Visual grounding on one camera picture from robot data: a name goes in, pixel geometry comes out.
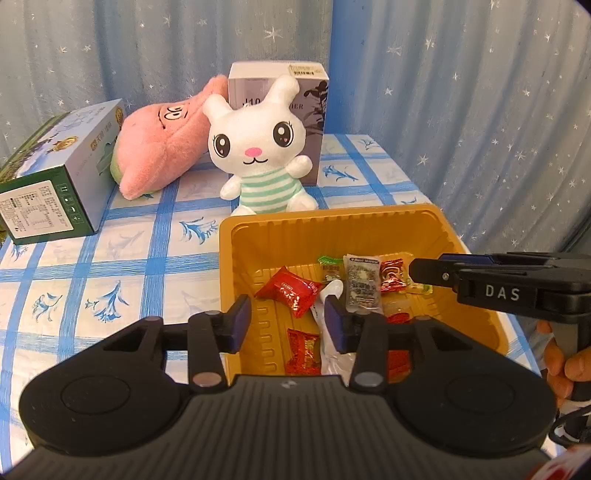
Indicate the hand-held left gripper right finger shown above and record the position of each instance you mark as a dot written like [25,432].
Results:
[337,327]

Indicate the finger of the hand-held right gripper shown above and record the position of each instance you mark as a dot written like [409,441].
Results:
[434,273]
[471,258]

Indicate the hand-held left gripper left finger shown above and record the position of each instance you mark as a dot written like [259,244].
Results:
[242,323]

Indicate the small yellow snack packet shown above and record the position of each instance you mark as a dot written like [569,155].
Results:
[420,289]

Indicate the white plastic wrapper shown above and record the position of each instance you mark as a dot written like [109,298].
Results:
[333,290]

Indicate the red white printed candy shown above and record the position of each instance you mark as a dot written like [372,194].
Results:
[392,274]

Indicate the red gold snack packet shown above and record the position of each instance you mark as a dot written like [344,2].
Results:
[302,353]

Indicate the red twist candy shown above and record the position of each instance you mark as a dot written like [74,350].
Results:
[288,288]
[400,364]

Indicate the small green candy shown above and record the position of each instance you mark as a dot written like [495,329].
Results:
[328,267]

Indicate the yellow plastic tray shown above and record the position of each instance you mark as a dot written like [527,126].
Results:
[258,244]

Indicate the person's right hand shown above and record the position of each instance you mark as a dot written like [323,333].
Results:
[554,360]

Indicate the blue checked tablecloth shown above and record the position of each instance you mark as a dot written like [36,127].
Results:
[138,277]

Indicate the blue star curtain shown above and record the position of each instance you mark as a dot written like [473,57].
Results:
[461,115]

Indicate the person's red white clothing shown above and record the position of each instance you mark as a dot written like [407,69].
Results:
[563,466]

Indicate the white bunny plush toy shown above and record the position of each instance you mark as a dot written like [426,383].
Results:
[254,138]

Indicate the pink plush toy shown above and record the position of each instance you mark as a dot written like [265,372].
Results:
[157,147]

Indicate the green white cardboard box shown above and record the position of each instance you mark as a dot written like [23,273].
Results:
[55,198]

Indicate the white brown cardboard box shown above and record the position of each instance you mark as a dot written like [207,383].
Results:
[258,74]

